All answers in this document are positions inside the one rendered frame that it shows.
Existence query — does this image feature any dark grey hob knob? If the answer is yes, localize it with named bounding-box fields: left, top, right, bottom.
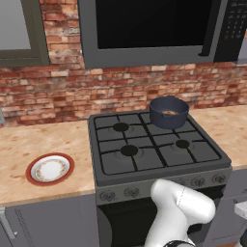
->
left=99, top=190, right=117, bottom=203
left=123, top=187, right=141, bottom=199
left=211, top=172, right=229, bottom=184
left=190, top=176, right=206, bottom=188

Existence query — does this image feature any red rimmed white plate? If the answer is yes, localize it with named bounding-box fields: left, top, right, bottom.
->
left=25, top=151, right=75, bottom=187

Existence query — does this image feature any pale grey cupboard handle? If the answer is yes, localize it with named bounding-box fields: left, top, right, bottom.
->
left=0, top=206, right=18, bottom=240
left=233, top=200, right=247, bottom=220

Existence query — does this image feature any grey glass wall cupboard door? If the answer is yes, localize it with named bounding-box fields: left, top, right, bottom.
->
left=0, top=0, right=51, bottom=69

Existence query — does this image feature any dark grey gas hob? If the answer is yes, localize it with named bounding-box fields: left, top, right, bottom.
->
left=87, top=110, right=233, bottom=206

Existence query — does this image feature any brown food piece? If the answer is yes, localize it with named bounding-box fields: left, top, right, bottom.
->
left=161, top=109, right=178, bottom=117

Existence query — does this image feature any grey base cupboard front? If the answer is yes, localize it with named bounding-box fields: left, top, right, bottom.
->
left=203, top=167, right=247, bottom=247

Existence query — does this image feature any grey microwave door handle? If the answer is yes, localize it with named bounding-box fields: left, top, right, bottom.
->
left=198, top=0, right=230, bottom=58

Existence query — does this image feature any black oven door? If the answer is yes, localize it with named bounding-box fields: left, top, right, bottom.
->
left=96, top=185, right=226, bottom=247

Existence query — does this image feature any grey microwave oven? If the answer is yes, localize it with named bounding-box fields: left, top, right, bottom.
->
left=76, top=0, right=247, bottom=69

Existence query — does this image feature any grey base cupboard door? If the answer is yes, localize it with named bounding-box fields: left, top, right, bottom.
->
left=0, top=193, right=100, bottom=247

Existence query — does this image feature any grey wall cupboard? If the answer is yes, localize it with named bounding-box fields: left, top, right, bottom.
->
left=236, top=28, right=247, bottom=65

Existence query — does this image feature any dark blue cooking pot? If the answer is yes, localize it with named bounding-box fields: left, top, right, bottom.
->
left=149, top=96, right=190, bottom=130

